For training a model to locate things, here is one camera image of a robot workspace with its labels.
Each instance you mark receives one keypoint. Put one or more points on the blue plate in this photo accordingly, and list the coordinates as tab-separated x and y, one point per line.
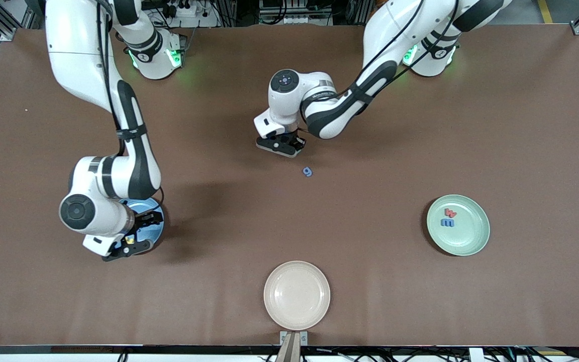
156	236

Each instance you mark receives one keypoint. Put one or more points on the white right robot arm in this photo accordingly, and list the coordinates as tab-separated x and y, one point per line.
78	50

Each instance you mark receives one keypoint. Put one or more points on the beige plate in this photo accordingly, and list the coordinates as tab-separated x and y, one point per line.
297	295

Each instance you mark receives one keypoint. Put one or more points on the pink foam lowercase w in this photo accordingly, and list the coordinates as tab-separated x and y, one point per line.
450	213

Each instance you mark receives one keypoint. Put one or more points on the brown table cover sheet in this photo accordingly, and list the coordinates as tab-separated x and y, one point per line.
219	301

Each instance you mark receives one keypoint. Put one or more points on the green plate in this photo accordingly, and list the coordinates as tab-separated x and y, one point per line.
470	236

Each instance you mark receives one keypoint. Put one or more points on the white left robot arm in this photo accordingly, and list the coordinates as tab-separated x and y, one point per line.
395	30

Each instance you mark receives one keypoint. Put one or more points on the blue foam lowercase g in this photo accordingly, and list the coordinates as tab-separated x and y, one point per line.
307	172

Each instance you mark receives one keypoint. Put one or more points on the blue foam lowercase m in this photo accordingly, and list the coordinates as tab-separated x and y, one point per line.
448	222

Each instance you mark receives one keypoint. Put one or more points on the white power strip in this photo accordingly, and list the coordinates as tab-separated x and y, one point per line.
186	10

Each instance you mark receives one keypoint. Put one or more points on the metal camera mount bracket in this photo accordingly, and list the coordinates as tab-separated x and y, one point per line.
293	347

